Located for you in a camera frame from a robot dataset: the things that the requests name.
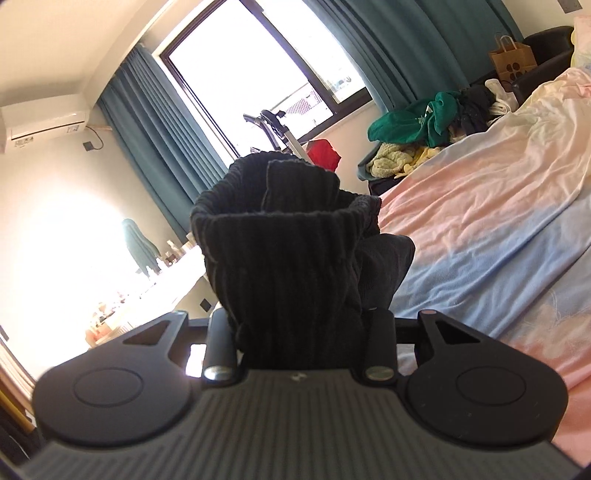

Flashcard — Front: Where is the dark clothes pile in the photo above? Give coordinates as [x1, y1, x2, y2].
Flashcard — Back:
[450, 85, 497, 139]

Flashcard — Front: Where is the brown paper bag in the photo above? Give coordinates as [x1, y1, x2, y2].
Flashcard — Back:
[488, 33, 537, 84]

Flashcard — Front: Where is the pile of clothes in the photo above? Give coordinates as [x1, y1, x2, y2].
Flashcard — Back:
[356, 25, 575, 195]

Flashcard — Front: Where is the white cloth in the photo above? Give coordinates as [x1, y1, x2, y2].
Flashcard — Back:
[484, 78, 515, 116]

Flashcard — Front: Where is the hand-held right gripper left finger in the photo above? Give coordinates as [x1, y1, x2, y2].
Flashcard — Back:
[122, 307, 241, 385]

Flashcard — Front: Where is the black ribbed knit sweater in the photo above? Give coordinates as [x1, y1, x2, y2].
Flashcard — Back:
[190, 154, 384, 370]

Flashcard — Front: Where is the black wall plug with cable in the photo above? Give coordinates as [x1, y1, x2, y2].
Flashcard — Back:
[82, 124, 108, 152]

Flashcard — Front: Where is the pale yellow pillow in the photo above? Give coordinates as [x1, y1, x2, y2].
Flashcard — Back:
[570, 14, 591, 70]

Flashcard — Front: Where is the white desk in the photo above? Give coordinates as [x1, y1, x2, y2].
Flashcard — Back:
[85, 244, 208, 347]

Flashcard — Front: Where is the red hanging garment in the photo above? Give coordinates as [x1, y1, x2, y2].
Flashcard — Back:
[305, 138, 341, 172]

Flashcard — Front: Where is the pale yellow knit cloth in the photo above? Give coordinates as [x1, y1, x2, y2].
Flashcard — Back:
[368, 142, 448, 178]

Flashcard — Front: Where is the dark green hanging cloth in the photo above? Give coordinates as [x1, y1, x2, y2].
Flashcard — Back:
[121, 218, 161, 278]

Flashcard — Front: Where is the bed with pastel sheet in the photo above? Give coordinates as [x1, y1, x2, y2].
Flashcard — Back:
[369, 67, 591, 462]

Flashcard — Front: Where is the dark framed window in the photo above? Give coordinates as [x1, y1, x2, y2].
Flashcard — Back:
[159, 0, 372, 160]

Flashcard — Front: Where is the standing garment steamer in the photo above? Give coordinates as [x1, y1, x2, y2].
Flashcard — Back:
[242, 109, 315, 162]

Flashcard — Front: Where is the white air conditioner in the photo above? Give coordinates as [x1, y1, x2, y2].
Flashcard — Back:
[0, 95, 90, 154]

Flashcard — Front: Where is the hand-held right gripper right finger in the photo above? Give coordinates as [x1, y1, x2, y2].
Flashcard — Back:
[362, 308, 483, 385]

